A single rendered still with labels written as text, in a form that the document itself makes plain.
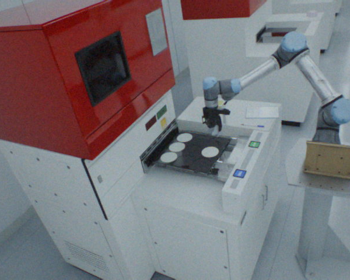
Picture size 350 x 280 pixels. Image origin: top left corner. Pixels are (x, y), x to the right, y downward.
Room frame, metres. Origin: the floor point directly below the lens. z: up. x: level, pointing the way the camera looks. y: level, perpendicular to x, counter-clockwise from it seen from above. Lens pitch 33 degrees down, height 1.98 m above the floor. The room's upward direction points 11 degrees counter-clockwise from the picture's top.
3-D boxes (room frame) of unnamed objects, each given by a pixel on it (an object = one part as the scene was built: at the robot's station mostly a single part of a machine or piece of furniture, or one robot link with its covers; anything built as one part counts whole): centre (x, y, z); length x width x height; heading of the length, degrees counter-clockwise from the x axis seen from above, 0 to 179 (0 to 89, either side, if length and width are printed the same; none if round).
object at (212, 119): (1.48, -0.24, 1.13); 0.09 x 0.08 x 0.12; 114
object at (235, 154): (1.39, -0.34, 0.87); 0.36 x 0.08 x 0.03; 146
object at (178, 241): (1.53, -0.24, 0.41); 0.97 x 0.64 x 0.82; 146
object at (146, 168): (1.63, 0.07, 0.89); 0.44 x 0.02 x 0.10; 146
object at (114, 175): (1.49, 0.18, 1.02); 0.82 x 0.03 x 0.40; 146
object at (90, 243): (1.68, 0.46, 0.41); 0.82 x 0.71 x 0.82; 146
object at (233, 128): (1.79, -0.41, 0.89); 0.62 x 0.35 x 0.14; 56
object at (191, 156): (1.52, -0.11, 0.90); 0.34 x 0.34 x 0.01; 56
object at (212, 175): (1.39, -0.10, 0.84); 0.50 x 0.02 x 0.03; 56
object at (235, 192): (1.27, -0.38, 0.89); 0.55 x 0.09 x 0.14; 146
